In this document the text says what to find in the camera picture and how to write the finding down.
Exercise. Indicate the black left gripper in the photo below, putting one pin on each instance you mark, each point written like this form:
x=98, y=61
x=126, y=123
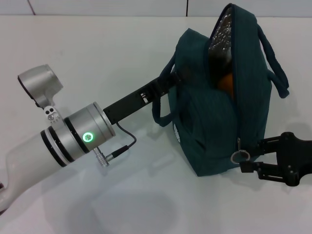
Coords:
x=129, y=106

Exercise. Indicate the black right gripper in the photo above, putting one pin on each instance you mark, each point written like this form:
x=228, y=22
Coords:
x=297, y=158

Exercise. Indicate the teal insulated lunch bag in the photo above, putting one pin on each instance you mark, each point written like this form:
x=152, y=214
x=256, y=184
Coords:
x=207, y=136

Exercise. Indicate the orange yellow pear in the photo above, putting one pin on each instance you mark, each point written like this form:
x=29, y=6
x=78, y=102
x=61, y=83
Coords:
x=226, y=85

